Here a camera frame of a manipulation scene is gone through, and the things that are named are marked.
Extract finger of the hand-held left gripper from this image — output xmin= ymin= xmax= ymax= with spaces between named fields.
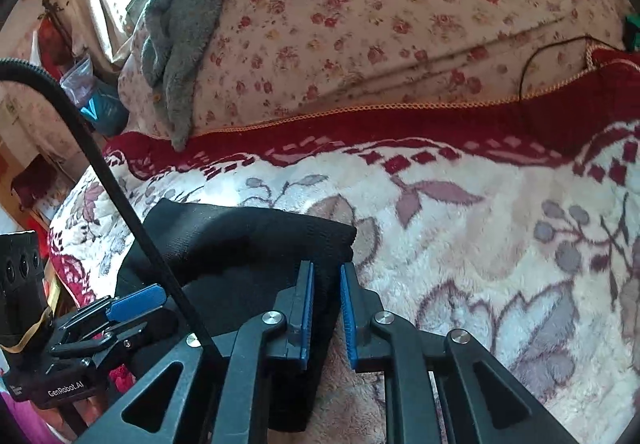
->
xmin=49 ymin=316 xmax=176 ymax=370
xmin=57 ymin=285 xmax=168 ymax=332

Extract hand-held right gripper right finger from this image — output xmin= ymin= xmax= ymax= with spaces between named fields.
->
xmin=341 ymin=263 xmax=581 ymax=444

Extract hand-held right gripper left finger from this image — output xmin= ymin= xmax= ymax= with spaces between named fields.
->
xmin=102 ymin=261 xmax=315 ymax=444

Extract black pants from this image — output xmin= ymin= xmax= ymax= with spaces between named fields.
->
xmin=115 ymin=198 xmax=358 ymax=432

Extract floral plush blanket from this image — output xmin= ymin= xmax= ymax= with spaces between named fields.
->
xmin=47 ymin=46 xmax=640 ymax=444

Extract teal bag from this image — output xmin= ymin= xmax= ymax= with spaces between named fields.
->
xmin=80 ymin=86 xmax=128 ymax=137

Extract clear plastic bag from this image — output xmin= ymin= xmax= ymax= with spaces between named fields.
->
xmin=60 ymin=56 xmax=96 ymax=104

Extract grey fleece blanket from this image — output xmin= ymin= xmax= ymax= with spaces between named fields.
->
xmin=131 ymin=0 xmax=251 ymax=152

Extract pale curtain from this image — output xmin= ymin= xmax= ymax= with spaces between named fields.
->
xmin=65 ymin=0 xmax=136 ymax=69

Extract green cloth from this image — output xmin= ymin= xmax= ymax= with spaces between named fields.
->
xmin=622 ymin=14 xmax=640 ymax=52

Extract black braided cable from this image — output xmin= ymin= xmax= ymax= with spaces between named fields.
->
xmin=0 ymin=58 xmax=223 ymax=362

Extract thin black cable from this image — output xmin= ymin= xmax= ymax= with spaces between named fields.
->
xmin=518 ymin=36 xmax=616 ymax=104

